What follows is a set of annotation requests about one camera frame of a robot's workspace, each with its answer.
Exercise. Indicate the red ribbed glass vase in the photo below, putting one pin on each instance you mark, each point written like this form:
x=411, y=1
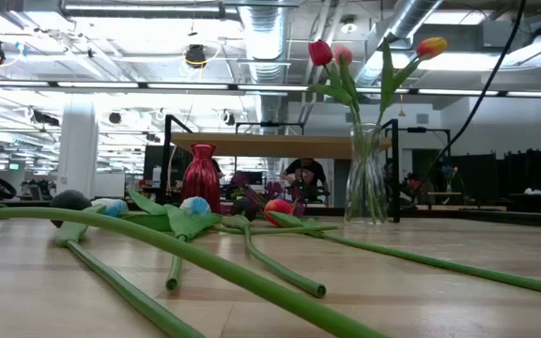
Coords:
x=201, y=180

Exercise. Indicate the clear glass vase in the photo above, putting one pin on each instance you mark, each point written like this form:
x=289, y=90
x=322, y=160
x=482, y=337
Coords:
x=366, y=188

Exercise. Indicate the white building column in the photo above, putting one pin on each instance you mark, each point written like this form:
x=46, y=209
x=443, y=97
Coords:
x=77, y=150

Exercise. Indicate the pink artificial tulip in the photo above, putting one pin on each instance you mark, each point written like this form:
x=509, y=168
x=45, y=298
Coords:
x=344, y=54

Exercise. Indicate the orange artificial tulip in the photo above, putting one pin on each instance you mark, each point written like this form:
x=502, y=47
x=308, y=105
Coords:
x=277, y=209

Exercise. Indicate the silver ventilation duct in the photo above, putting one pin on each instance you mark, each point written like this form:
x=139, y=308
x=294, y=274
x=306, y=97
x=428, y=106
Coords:
x=411, y=14
x=266, y=37

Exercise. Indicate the purple artificial flower bunch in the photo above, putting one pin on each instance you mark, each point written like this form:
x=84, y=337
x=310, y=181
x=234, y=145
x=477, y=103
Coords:
x=274, y=190

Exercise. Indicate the person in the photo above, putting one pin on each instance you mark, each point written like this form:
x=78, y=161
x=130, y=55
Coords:
x=305, y=170

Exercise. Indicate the black partition panel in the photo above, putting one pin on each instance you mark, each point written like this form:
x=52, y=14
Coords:
x=474, y=176
x=533, y=171

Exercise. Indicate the long ceiling light strip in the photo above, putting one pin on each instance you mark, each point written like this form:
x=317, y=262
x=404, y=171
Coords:
x=97, y=85
x=458, y=92

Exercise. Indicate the small wooden shelf table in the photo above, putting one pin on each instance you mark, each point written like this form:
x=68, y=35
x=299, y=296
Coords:
x=275, y=145

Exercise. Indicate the red and yellow artificial tulip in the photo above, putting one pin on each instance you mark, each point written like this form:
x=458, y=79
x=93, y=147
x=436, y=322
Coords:
x=432, y=47

